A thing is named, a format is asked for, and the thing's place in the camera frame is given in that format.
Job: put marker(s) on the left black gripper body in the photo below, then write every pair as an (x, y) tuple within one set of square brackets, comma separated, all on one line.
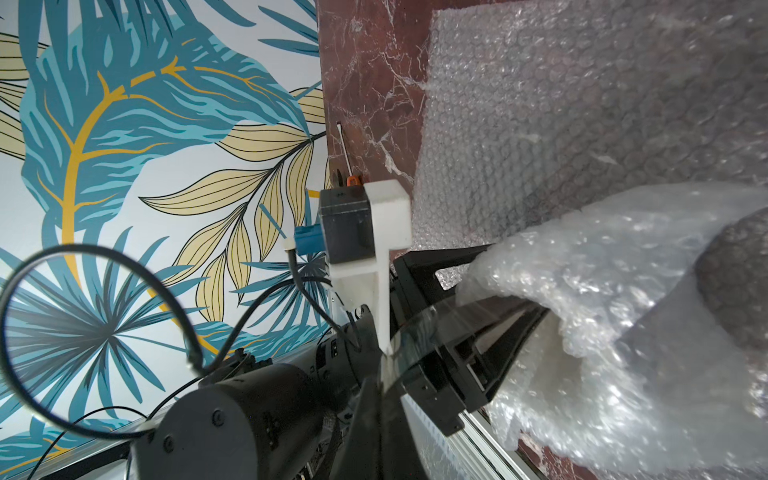
[(449, 355)]

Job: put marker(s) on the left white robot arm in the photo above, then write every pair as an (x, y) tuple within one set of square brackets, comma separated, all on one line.
[(381, 397)]

